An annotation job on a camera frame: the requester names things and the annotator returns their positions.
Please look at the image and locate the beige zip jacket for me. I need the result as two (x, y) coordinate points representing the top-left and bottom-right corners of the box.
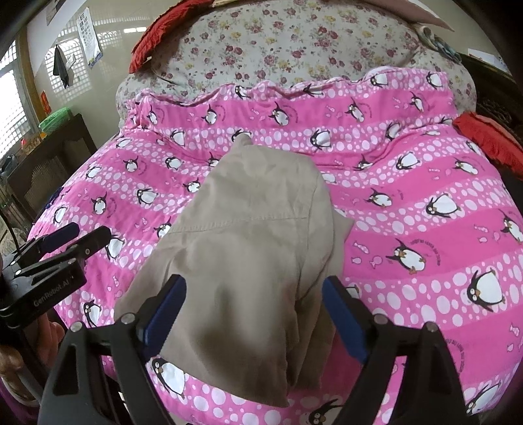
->
(115, 135), (354, 407)

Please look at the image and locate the left hand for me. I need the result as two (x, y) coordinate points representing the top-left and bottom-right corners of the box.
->
(1, 314), (65, 403)

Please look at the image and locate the dark wooden side cabinet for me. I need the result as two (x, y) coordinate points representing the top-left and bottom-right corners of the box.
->
(1, 113), (97, 235)

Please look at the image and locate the green plastic basket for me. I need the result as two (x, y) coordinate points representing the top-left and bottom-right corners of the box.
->
(39, 107), (73, 135)

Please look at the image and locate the pink penguin blanket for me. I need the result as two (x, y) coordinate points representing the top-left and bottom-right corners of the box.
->
(30, 66), (522, 414)

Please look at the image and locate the dark hanging cloth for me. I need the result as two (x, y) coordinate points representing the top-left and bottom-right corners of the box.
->
(53, 45), (70, 89)

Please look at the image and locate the red cushion at headboard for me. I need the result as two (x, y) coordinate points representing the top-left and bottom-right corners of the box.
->
(128, 0), (214, 74)

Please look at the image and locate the red cushion at bedside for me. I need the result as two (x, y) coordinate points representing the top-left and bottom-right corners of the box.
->
(453, 111), (523, 180)

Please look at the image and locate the floral bed sheet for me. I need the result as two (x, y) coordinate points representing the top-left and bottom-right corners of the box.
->
(115, 1), (477, 121)

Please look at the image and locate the dark wooden headboard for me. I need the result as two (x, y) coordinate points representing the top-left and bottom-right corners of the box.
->
(462, 55), (523, 142)

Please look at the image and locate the white wall calendar poster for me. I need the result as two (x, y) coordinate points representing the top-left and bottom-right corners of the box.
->
(76, 7), (103, 69)

